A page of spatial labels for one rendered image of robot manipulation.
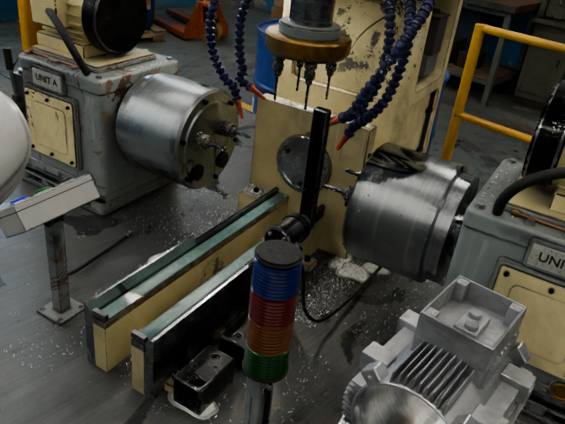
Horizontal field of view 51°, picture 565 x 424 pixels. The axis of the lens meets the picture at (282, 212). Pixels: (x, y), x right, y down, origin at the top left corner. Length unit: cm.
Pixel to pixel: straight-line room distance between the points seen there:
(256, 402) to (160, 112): 76
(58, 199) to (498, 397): 79
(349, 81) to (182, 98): 40
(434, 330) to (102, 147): 98
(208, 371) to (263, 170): 62
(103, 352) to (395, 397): 52
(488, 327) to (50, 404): 72
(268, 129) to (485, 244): 63
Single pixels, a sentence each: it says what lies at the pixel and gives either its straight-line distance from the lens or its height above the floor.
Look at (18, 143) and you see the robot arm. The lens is 50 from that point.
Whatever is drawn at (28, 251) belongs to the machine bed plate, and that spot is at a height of 80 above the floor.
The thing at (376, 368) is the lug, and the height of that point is 109.
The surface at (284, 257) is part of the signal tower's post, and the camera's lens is 71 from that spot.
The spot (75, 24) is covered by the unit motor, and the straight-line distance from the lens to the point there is 156.
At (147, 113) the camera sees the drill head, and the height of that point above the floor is 111.
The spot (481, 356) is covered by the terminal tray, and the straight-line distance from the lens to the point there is 79.
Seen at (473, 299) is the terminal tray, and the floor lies 112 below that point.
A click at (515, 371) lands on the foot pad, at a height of 107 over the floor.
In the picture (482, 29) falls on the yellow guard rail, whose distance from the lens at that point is 339.
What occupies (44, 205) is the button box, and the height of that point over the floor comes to 107.
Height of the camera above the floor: 161
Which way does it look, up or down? 29 degrees down
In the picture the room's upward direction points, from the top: 7 degrees clockwise
